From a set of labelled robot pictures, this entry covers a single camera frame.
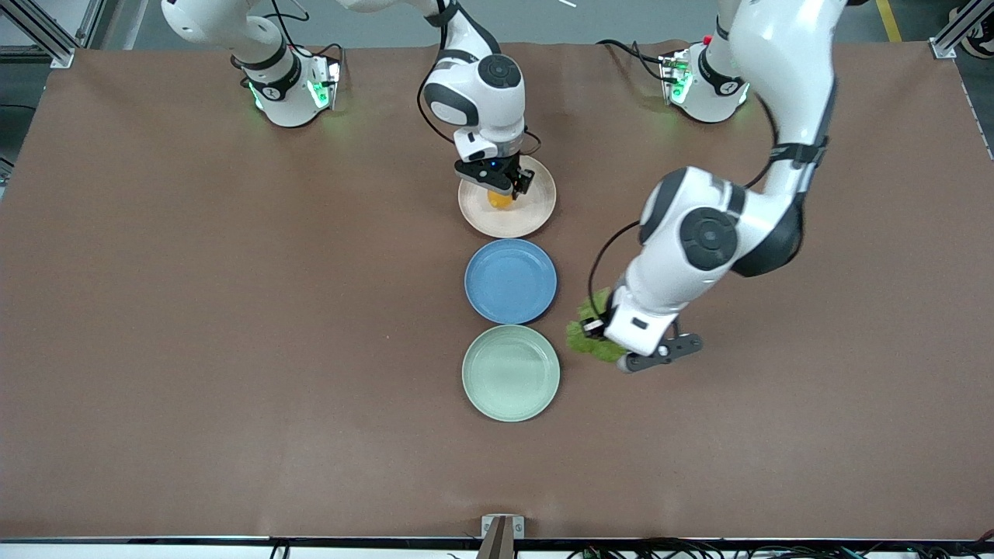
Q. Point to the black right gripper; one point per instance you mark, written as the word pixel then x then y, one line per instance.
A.
pixel 519 179

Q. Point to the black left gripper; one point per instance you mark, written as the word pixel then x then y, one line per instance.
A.
pixel 596 326

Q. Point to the green lettuce leaf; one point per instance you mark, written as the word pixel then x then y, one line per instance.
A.
pixel 578 338

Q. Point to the yellow lemon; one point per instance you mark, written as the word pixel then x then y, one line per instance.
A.
pixel 499 200

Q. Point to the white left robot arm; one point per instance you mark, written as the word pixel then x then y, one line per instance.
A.
pixel 699 233

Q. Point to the beige round plate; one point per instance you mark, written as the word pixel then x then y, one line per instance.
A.
pixel 509 217

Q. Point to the blue round plate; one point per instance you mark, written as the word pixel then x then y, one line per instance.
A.
pixel 510 281

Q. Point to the light green round plate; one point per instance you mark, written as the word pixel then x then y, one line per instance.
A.
pixel 510 374

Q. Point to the brown table cover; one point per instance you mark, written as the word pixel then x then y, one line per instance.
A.
pixel 233 388

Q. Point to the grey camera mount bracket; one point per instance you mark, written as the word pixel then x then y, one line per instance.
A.
pixel 502 532

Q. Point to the aluminium frame profile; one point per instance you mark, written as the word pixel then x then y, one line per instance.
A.
pixel 46 39
pixel 954 35

